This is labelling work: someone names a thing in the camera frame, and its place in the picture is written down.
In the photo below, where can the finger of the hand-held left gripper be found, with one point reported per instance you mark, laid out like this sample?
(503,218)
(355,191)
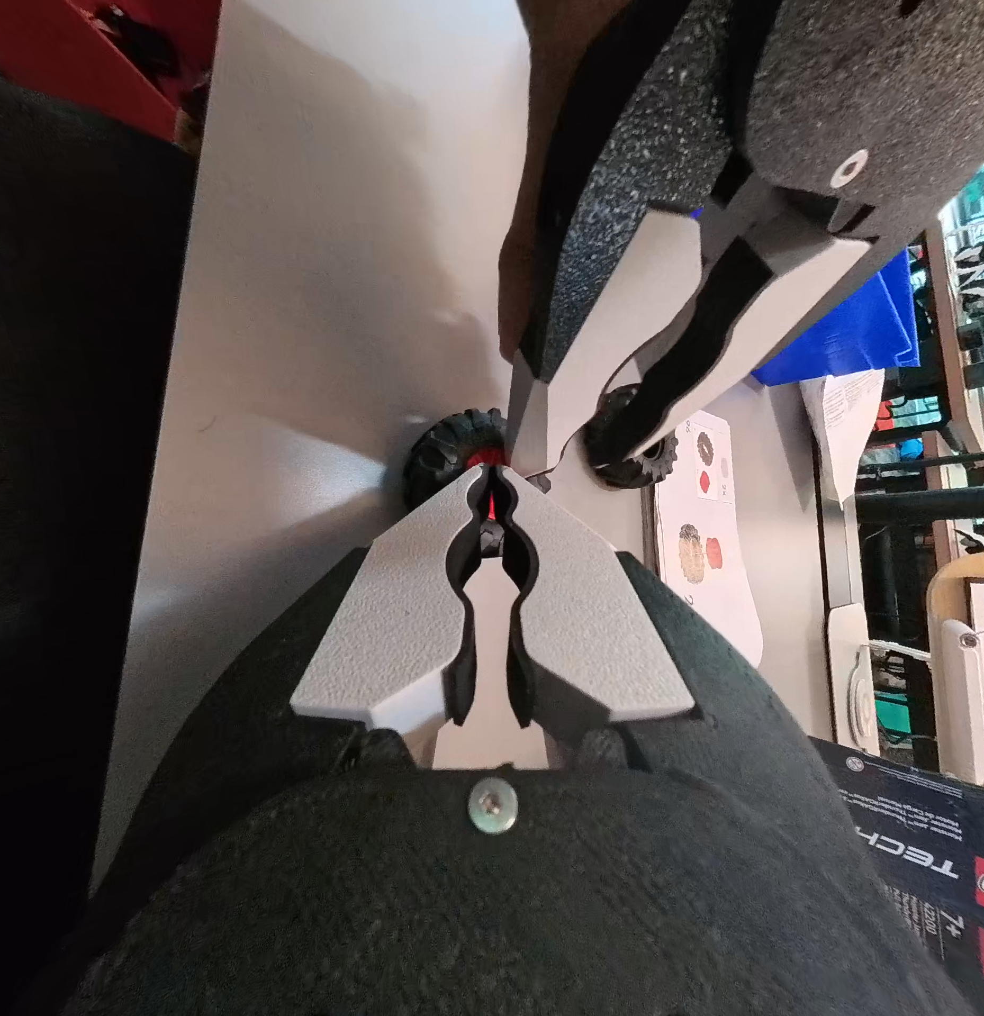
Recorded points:
(785,301)
(619,309)

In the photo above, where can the white desk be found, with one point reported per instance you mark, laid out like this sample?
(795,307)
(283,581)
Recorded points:
(301,317)

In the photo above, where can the white instruction sheet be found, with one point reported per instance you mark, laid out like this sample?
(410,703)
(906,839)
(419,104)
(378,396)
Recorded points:
(722,603)

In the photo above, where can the dark metal shelf rack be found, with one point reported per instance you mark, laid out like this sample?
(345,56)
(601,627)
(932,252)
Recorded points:
(904,508)

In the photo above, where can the white plastic device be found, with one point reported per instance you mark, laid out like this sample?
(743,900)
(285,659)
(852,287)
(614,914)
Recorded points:
(853,682)

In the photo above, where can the white paper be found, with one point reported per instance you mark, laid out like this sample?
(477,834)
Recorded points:
(841,428)

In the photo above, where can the black toy tire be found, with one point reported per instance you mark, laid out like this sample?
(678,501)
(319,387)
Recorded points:
(650,470)
(432,464)

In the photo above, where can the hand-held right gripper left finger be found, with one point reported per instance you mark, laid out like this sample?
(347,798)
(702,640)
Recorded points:
(380,627)

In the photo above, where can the dark printed cardboard box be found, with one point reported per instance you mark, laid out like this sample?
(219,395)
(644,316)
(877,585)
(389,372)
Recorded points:
(920,873)

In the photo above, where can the red toy wheel hub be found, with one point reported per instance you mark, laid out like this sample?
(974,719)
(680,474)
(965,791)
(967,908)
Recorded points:
(484,458)

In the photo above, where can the white framed panel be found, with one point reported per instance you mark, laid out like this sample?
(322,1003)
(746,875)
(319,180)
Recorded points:
(964,698)

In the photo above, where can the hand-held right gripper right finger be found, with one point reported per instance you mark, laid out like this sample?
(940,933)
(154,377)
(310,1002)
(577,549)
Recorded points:
(599,627)

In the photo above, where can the person's left hand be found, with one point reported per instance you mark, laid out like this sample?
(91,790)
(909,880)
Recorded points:
(519,262)

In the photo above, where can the blue mat with marker tag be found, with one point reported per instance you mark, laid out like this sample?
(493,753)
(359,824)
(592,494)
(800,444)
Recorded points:
(849,333)

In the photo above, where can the red cabinet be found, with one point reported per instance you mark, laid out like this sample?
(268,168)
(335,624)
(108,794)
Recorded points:
(63,63)

